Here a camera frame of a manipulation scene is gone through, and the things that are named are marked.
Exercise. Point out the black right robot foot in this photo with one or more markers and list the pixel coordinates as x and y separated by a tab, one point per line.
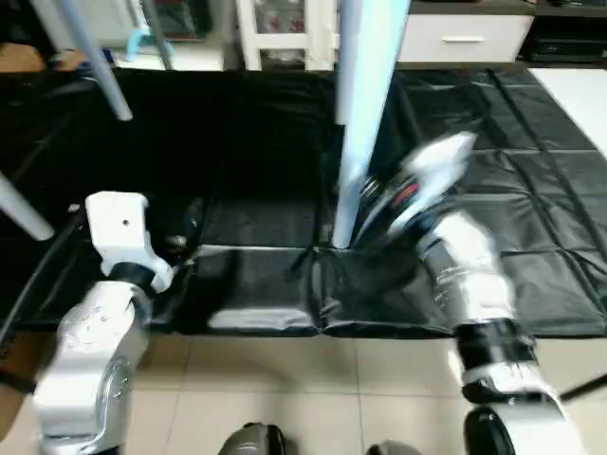
394	448

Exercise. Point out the white drawer cabinet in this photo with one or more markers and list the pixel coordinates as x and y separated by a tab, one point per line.
285	33
465	40

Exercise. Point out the black robot foot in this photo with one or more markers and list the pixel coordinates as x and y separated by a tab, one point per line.
251	442
394	448

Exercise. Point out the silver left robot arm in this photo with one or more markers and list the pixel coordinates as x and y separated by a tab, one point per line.
95	370

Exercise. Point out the black work mat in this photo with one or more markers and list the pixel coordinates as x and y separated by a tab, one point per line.
247	161

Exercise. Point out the black stand foot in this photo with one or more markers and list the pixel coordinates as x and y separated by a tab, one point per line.
583	387

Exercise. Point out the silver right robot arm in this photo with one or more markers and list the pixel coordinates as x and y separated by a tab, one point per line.
474	294

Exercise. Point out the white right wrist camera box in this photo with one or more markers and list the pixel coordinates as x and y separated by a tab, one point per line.
436	175

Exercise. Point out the black left robot foot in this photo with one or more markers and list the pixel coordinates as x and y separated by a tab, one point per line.
251	442

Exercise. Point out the light blue hanger hook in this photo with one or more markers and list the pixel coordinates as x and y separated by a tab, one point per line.
142	43

